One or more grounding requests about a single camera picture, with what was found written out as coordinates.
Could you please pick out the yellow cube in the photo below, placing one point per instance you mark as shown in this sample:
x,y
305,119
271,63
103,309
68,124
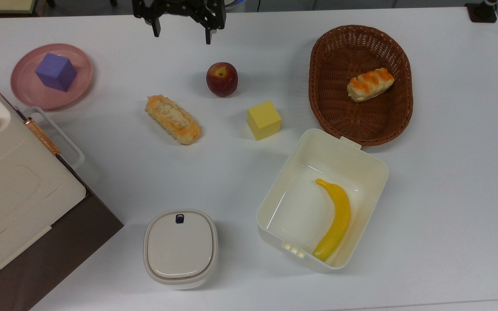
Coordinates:
x,y
263,121

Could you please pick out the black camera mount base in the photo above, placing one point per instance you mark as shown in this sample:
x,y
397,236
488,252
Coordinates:
x,y
481,12

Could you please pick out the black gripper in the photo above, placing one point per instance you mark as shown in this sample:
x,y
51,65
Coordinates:
x,y
175,6

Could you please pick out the red apple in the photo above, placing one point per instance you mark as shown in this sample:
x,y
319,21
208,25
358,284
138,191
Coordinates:
x,y
221,80

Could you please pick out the small glazed bread roll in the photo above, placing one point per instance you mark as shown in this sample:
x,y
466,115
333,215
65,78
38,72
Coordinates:
x,y
370,85

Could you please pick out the pale yellow board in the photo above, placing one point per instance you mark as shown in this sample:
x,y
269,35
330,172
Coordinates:
x,y
0,5

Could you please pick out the long cheese-topped bread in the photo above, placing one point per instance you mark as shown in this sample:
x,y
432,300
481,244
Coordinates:
x,y
173,120

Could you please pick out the large cream cooler box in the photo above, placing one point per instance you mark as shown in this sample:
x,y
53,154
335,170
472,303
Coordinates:
x,y
11,181

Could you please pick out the brown wicker basket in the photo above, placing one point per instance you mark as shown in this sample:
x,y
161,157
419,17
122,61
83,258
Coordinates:
x,y
339,116

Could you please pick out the purple cube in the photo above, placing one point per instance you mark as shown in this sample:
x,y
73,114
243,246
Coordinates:
x,y
55,71

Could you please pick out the yellow banana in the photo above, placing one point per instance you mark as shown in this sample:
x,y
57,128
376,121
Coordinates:
x,y
337,220

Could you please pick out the small lidded cream container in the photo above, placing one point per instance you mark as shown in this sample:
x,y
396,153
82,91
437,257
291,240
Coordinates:
x,y
180,246

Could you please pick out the pink round plate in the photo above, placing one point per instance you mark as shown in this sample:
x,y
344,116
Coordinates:
x,y
28,88

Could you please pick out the copper latch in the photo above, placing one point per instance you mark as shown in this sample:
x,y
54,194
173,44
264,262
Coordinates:
x,y
42,135

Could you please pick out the open cream plastic container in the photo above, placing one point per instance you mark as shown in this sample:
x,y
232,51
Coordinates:
x,y
301,203

